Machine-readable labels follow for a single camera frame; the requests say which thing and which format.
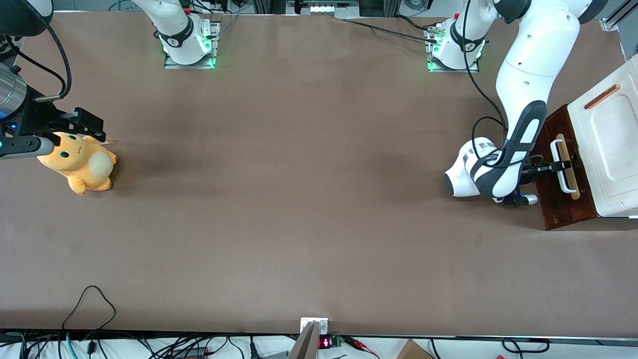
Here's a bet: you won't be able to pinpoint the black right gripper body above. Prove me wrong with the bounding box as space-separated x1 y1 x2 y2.
0 85 63 141

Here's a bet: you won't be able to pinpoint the white drawer handle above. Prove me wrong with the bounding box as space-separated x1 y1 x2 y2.
550 140 579 193

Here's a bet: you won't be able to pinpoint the dark wooden drawer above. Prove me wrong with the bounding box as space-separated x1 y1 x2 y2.
532 104 598 231

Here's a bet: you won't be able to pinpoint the white and brown drawer cabinet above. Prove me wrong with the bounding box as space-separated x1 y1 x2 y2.
532 54 638 231

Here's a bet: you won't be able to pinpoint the orange plush toy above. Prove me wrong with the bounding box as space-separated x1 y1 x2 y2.
36 132 118 196

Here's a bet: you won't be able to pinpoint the brown cardboard box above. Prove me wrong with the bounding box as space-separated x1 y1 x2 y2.
396 339 434 359

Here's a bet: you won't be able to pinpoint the red clip leads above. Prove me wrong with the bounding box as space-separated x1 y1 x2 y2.
344 337 380 359

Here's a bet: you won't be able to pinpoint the device with white lights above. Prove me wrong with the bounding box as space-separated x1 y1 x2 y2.
287 0 360 15

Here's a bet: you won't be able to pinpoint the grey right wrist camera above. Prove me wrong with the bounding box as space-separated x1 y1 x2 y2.
0 136 55 160

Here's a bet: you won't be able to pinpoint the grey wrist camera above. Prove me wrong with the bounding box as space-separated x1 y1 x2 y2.
493 193 539 206
0 136 55 160

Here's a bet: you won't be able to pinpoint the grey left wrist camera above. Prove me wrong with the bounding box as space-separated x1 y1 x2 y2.
493 193 539 206

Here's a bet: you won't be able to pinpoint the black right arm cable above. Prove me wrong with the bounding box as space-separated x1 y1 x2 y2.
34 22 73 103
2 37 68 95

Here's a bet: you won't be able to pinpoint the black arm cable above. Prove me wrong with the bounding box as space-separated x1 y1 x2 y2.
2 37 68 95
461 0 546 173
34 22 73 103

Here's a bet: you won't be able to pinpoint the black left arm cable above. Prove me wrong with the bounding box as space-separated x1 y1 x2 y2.
461 0 546 173

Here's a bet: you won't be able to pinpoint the aluminium frame profile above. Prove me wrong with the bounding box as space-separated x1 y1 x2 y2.
601 0 638 33

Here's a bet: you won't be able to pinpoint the black looped table cable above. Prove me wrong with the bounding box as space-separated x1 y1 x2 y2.
62 285 117 332

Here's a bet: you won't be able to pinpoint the black coiled cable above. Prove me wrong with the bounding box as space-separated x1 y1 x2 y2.
501 338 551 355

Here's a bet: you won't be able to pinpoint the long black table cable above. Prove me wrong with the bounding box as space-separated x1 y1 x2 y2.
344 17 439 43

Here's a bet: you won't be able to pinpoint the grey camera mount beam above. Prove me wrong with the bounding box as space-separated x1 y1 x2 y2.
288 318 329 359

